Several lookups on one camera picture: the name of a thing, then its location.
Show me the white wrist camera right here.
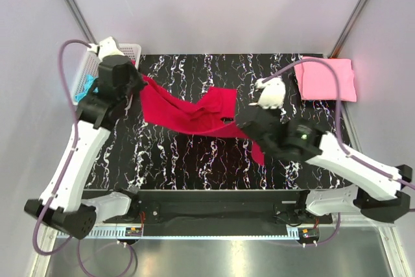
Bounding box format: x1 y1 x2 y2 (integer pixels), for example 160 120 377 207
249 77 286 110

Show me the aluminium rail frame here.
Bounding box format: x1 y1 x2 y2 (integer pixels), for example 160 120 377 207
30 173 414 277

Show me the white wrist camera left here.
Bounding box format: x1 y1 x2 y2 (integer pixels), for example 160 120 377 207
87 36 125 61

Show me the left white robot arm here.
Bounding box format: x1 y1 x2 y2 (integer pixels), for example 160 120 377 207
24 55 146 239

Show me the white plastic basket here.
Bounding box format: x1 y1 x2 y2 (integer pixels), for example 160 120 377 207
71 43 141 105

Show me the red t shirt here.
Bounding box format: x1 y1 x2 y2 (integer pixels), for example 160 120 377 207
134 74 266 166

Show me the folded pink t shirt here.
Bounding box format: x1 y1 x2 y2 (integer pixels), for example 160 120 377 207
294 59 357 102

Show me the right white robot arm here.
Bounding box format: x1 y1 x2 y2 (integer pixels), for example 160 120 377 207
235 106 412 223

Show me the cyan t shirt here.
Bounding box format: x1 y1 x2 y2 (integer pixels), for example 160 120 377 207
75 75 96 102

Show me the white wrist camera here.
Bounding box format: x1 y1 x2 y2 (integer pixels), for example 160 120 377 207
249 77 286 110
87 36 125 61

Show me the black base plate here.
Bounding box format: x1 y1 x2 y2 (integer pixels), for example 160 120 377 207
108 190 333 239

